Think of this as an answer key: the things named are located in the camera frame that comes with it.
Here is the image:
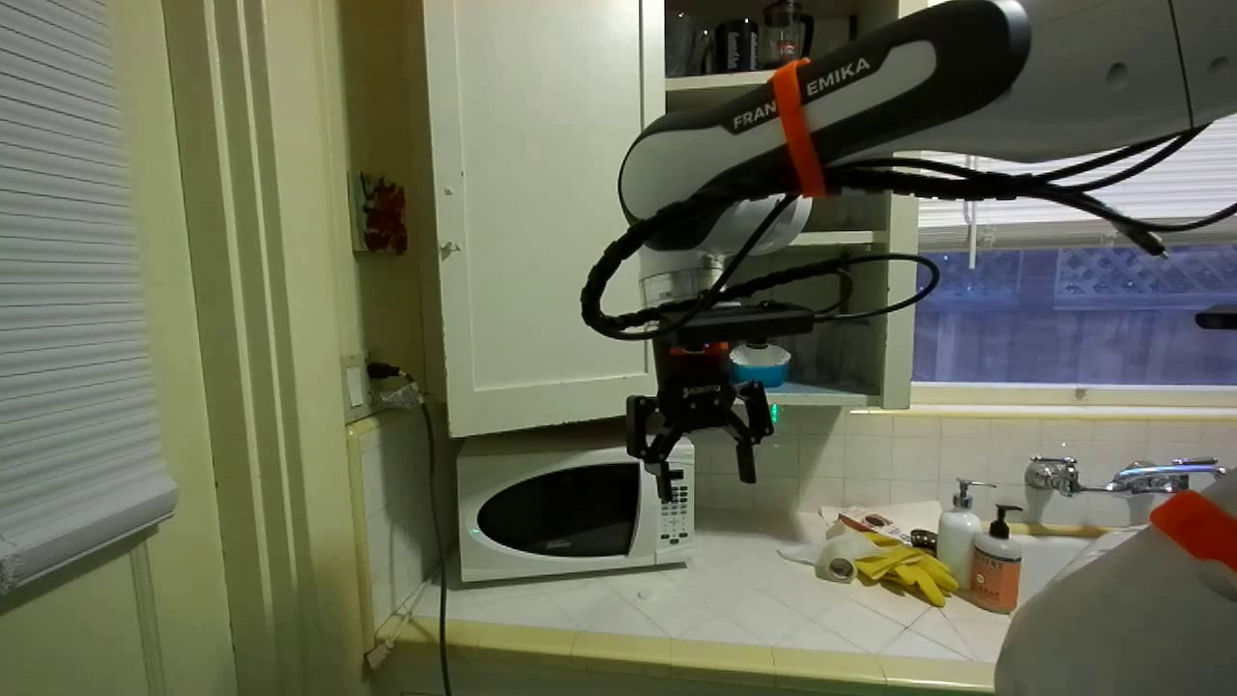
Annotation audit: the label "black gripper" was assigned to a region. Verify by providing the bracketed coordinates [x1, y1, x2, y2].
[626, 346, 773, 503]

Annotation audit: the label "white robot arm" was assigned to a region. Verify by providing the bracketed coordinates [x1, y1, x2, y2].
[607, 0, 1237, 696]

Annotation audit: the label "white open cupboard shelves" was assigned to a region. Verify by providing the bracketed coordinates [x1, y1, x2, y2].
[661, 0, 927, 411]

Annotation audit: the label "white cupboard door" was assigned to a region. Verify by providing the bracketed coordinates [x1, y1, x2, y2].
[420, 0, 661, 436]

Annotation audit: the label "blue bowl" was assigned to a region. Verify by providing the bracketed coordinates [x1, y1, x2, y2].
[727, 346, 794, 387]

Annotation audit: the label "white paper sheet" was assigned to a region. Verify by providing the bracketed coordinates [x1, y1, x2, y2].
[777, 508, 851, 565]

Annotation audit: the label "white microwave oven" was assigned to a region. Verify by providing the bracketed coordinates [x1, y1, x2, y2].
[455, 436, 696, 583]

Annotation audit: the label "yellow rubber gloves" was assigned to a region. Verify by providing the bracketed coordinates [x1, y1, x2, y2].
[853, 540, 959, 609]

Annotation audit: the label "white soap pump bottle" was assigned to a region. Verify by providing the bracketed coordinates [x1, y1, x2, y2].
[937, 481, 981, 583]

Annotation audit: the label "orange soap pump bottle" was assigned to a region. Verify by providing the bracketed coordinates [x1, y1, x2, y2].
[972, 503, 1022, 616]

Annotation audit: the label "chrome sink faucet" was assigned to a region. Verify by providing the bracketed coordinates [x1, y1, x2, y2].
[1023, 456, 1227, 530]

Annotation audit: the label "white window blind right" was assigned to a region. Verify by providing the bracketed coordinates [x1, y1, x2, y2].
[919, 118, 1237, 249]

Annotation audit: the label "white window blind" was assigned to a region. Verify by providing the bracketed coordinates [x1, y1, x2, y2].
[0, 0, 177, 596]
[919, 118, 1237, 249]

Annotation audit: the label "white window blind left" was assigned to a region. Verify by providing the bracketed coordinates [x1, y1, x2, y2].
[0, 0, 177, 596]

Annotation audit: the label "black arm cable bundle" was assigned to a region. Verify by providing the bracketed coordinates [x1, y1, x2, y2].
[575, 119, 1237, 346]

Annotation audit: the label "black power cord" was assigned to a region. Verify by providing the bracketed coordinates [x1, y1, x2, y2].
[364, 359, 455, 696]

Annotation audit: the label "red wall decoration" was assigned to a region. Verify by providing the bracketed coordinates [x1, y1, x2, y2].
[358, 176, 407, 254]

